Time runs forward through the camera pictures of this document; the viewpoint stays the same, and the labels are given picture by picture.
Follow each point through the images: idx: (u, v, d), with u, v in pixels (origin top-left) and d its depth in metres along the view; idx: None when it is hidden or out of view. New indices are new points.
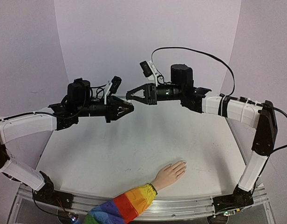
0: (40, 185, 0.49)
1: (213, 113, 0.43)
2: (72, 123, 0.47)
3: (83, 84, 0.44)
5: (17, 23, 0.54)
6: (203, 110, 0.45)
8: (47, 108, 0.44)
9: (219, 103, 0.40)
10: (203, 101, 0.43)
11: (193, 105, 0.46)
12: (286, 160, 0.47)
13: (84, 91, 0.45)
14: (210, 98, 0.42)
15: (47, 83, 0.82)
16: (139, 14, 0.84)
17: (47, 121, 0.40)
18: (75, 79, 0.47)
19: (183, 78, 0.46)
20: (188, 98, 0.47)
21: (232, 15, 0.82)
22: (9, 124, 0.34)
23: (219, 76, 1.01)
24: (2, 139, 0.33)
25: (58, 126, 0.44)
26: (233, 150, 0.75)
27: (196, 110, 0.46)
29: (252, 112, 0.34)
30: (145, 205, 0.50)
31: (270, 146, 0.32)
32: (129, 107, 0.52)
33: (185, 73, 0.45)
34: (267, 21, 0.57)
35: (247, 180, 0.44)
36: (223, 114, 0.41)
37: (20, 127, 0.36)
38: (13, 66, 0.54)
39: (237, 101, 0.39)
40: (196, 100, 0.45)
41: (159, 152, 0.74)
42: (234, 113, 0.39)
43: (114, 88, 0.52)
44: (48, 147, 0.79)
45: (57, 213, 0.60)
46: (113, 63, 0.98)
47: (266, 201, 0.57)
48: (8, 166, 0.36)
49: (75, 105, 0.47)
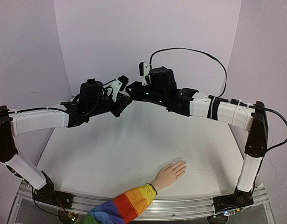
0: (42, 184, 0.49)
1: (203, 115, 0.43)
2: (83, 122, 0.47)
3: (96, 84, 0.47)
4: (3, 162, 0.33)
5: (17, 23, 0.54)
6: (191, 113, 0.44)
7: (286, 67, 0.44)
8: (59, 106, 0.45)
9: (209, 107, 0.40)
10: (192, 104, 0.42)
11: (180, 108, 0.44)
12: (286, 160, 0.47)
13: (96, 90, 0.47)
14: (198, 101, 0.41)
15: (48, 83, 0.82)
16: (139, 15, 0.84)
17: (59, 116, 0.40)
18: (88, 80, 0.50)
19: (164, 80, 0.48)
20: (174, 101, 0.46)
21: (233, 16, 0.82)
22: (21, 117, 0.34)
23: (219, 76, 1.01)
24: (14, 130, 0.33)
25: (69, 123, 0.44)
26: (233, 150, 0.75)
27: (183, 113, 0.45)
29: (245, 116, 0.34)
30: (145, 205, 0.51)
31: (263, 148, 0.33)
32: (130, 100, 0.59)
33: (165, 75, 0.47)
34: (266, 22, 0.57)
35: (244, 180, 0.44)
36: (213, 116, 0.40)
37: (32, 121, 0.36)
38: (12, 66, 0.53)
39: (228, 103, 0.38)
40: (182, 102, 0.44)
41: (159, 152, 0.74)
42: (225, 116, 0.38)
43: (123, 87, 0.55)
44: (48, 147, 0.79)
45: (57, 213, 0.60)
46: (113, 63, 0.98)
47: (266, 201, 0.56)
48: (15, 160, 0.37)
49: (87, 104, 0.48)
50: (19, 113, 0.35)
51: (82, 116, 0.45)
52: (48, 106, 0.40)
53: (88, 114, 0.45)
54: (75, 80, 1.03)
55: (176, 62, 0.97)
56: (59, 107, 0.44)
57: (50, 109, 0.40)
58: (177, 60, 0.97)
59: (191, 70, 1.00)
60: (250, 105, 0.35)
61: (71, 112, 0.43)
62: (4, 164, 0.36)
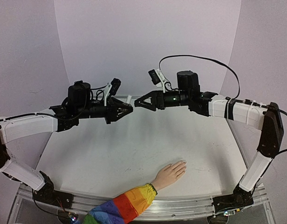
0: (40, 185, 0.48)
1: (220, 116, 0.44)
2: (73, 125, 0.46)
3: (83, 86, 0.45)
4: None
5: (17, 22, 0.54)
6: (210, 113, 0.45)
7: None
8: (49, 110, 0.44)
9: (225, 106, 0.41)
10: (210, 104, 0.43)
11: (200, 108, 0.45)
12: (286, 161, 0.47)
13: (84, 93, 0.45)
14: (216, 101, 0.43)
15: (47, 83, 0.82)
16: (140, 14, 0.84)
17: (49, 122, 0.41)
18: (76, 81, 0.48)
19: (188, 83, 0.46)
20: (195, 101, 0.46)
21: (233, 16, 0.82)
22: (10, 124, 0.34)
23: (219, 76, 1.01)
24: (4, 139, 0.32)
25: (59, 128, 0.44)
26: (233, 150, 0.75)
27: (203, 114, 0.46)
29: (257, 114, 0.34)
30: (145, 205, 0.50)
31: (276, 147, 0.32)
32: (128, 108, 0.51)
33: (190, 79, 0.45)
34: (267, 23, 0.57)
35: (249, 179, 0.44)
36: (229, 117, 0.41)
37: (20, 127, 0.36)
38: (13, 65, 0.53)
39: (242, 103, 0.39)
40: (202, 103, 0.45)
41: (159, 152, 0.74)
42: (240, 115, 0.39)
43: (114, 90, 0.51)
44: (47, 147, 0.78)
45: (57, 213, 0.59)
46: (114, 63, 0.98)
47: (266, 201, 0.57)
48: (9, 166, 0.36)
49: (75, 107, 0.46)
50: (8, 120, 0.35)
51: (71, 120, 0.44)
52: (37, 112, 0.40)
53: (76, 117, 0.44)
54: (75, 80, 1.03)
55: (177, 62, 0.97)
56: (48, 111, 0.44)
57: (38, 115, 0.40)
58: (178, 60, 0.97)
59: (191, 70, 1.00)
60: (263, 105, 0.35)
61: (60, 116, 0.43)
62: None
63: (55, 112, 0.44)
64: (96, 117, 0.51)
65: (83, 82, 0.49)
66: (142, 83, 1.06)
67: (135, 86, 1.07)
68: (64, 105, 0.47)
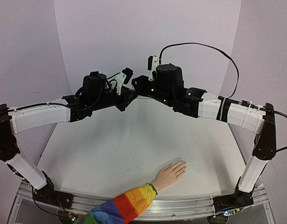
0: (42, 185, 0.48)
1: (211, 117, 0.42)
2: (86, 115, 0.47)
3: (99, 77, 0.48)
4: (4, 161, 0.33)
5: (17, 23, 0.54)
6: (199, 114, 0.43)
7: None
8: (61, 100, 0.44)
9: (219, 108, 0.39)
10: (201, 105, 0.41)
11: (188, 108, 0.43)
12: (286, 161, 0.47)
13: (99, 83, 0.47)
14: (208, 102, 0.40)
15: (47, 82, 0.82)
16: (139, 15, 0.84)
17: (61, 112, 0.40)
18: (92, 72, 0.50)
19: (172, 79, 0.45)
20: (181, 102, 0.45)
21: (232, 16, 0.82)
22: (20, 115, 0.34)
23: (219, 76, 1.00)
24: (14, 129, 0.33)
25: (71, 118, 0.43)
26: (232, 150, 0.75)
27: (192, 114, 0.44)
29: (256, 119, 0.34)
30: (145, 205, 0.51)
31: (273, 151, 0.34)
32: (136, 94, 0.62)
33: (174, 73, 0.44)
34: (266, 23, 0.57)
35: (248, 182, 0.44)
36: (223, 118, 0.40)
37: (31, 118, 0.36)
38: (12, 65, 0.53)
39: (238, 104, 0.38)
40: (191, 103, 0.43)
41: (159, 152, 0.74)
42: (236, 118, 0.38)
43: (127, 80, 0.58)
44: (47, 147, 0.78)
45: (57, 213, 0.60)
46: (113, 63, 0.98)
47: (266, 201, 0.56)
48: (17, 159, 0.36)
49: (89, 97, 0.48)
50: (18, 110, 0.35)
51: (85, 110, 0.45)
52: (48, 102, 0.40)
53: (90, 107, 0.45)
54: (75, 80, 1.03)
55: (177, 62, 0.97)
56: (60, 101, 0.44)
57: (50, 105, 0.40)
58: (177, 60, 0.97)
59: (191, 70, 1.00)
60: (261, 108, 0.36)
61: (73, 106, 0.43)
62: (6, 163, 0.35)
63: (67, 102, 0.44)
64: (109, 105, 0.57)
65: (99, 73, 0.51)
66: None
67: None
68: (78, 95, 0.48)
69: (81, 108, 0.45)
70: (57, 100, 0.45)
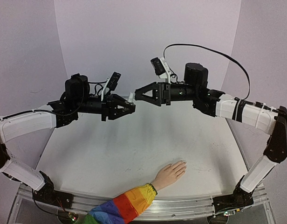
0: (40, 185, 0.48)
1: (228, 116, 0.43)
2: (72, 120, 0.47)
3: (80, 80, 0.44)
4: None
5: (17, 24, 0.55)
6: (217, 113, 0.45)
7: None
8: (47, 107, 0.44)
9: (234, 108, 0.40)
10: (218, 104, 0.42)
11: (207, 108, 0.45)
12: None
13: (81, 87, 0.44)
14: (225, 101, 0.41)
15: (47, 83, 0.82)
16: (140, 14, 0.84)
17: (47, 118, 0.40)
18: (72, 75, 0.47)
19: (198, 79, 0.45)
20: (202, 101, 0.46)
21: (232, 16, 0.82)
22: (7, 123, 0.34)
23: (219, 76, 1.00)
24: (2, 138, 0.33)
25: (58, 123, 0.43)
26: (233, 150, 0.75)
27: (209, 113, 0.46)
29: (268, 119, 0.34)
30: (145, 205, 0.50)
31: (284, 153, 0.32)
32: (131, 108, 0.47)
33: (201, 73, 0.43)
34: (267, 22, 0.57)
35: (253, 182, 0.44)
36: (238, 118, 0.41)
37: (18, 125, 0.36)
38: (12, 66, 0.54)
39: (252, 105, 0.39)
40: (209, 103, 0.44)
41: (158, 152, 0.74)
42: (249, 118, 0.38)
43: (112, 85, 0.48)
44: (47, 147, 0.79)
45: (57, 213, 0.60)
46: (114, 63, 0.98)
47: (266, 201, 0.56)
48: (8, 166, 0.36)
49: (73, 101, 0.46)
50: (5, 119, 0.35)
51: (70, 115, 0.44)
52: (34, 109, 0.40)
53: (75, 112, 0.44)
54: None
55: (177, 61, 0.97)
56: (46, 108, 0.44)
57: (36, 111, 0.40)
58: (178, 59, 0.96)
59: None
60: (274, 108, 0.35)
61: (58, 112, 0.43)
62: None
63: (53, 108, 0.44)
64: (93, 112, 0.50)
65: (80, 75, 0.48)
66: (142, 83, 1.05)
67: (135, 86, 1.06)
68: (62, 100, 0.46)
69: (66, 114, 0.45)
70: (43, 106, 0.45)
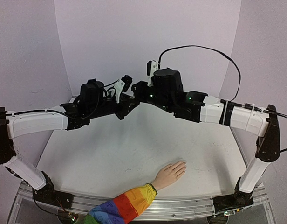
0: (41, 185, 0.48)
1: (214, 121, 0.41)
2: (84, 124, 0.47)
3: (97, 86, 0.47)
4: (0, 164, 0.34)
5: (17, 24, 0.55)
6: (201, 118, 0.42)
7: (286, 69, 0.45)
8: (59, 108, 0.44)
9: (222, 112, 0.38)
10: (203, 109, 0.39)
11: (190, 114, 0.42)
12: (286, 161, 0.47)
13: (97, 92, 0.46)
14: (211, 106, 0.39)
15: (47, 83, 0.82)
16: (139, 15, 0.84)
17: (58, 119, 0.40)
18: (89, 80, 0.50)
19: (171, 83, 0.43)
20: (182, 108, 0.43)
21: (232, 17, 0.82)
22: (17, 120, 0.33)
23: (219, 76, 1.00)
24: (10, 133, 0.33)
25: (69, 126, 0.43)
26: (233, 150, 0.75)
27: (193, 119, 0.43)
29: (260, 122, 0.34)
30: (145, 205, 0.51)
31: (277, 153, 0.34)
32: (136, 102, 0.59)
33: (173, 78, 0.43)
34: (266, 24, 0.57)
35: (249, 182, 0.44)
36: (226, 122, 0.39)
37: (29, 123, 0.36)
38: (12, 66, 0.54)
39: (241, 108, 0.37)
40: (192, 108, 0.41)
41: (158, 152, 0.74)
42: (239, 122, 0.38)
43: (126, 88, 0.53)
44: (47, 147, 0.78)
45: (57, 213, 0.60)
46: (113, 64, 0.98)
47: (266, 201, 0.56)
48: (13, 161, 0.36)
49: (86, 106, 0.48)
50: (17, 115, 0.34)
51: (82, 120, 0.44)
52: (46, 109, 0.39)
53: (87, 116, 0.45)
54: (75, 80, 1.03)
55: (177, 62, 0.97)
56: (58, 108, 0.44)
57: (48, 111, 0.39)
58: (178, 60, 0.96)
59: (191, 70, 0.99)
60: (263, 109, 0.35)
61: (71, 115, 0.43)
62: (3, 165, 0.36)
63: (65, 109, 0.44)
64: (107, 114, 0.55)
65: (96, 81, 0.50)
66: None
67: None
68: (75, 103, 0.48)
69: (79, 117, 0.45)
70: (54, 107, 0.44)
